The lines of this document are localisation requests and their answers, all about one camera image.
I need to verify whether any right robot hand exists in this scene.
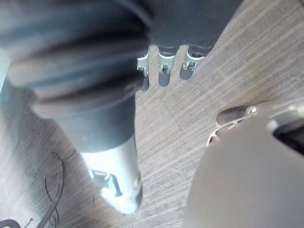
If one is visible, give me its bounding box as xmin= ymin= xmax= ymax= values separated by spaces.
xmin=0 ymin=0 xmax=244 ymax=216

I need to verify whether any silver robot leg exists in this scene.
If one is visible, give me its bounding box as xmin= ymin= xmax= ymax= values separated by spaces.
xmin=184 ymin=98 xmax=304 ymax=228

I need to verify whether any thin black wire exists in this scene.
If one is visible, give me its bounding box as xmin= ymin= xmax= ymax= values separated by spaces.
xmin=26 ymin=152 xmax=76 ymax=228

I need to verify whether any grey cable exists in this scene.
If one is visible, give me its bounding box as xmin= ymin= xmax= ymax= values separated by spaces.
xmin=35 ymin=159 xmax=65 ymax=228

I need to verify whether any thick black cable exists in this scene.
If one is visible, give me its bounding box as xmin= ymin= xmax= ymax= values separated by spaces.
xmin=0 ymin=219 xmax=23 ymax=228

